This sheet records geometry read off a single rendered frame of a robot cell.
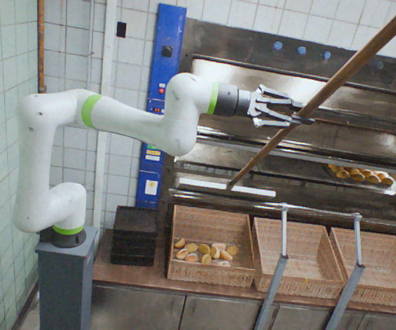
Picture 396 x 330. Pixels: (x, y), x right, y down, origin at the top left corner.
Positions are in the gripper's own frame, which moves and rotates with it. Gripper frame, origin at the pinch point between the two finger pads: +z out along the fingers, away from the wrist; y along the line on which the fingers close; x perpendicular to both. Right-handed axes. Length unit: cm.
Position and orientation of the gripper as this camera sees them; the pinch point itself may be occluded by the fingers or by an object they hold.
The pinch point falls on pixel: (302, 114)
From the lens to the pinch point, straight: 109.7
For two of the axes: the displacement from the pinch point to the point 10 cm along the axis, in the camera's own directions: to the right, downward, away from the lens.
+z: 9.8, 1.6, 1.1
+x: 1.5, -2.6, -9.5
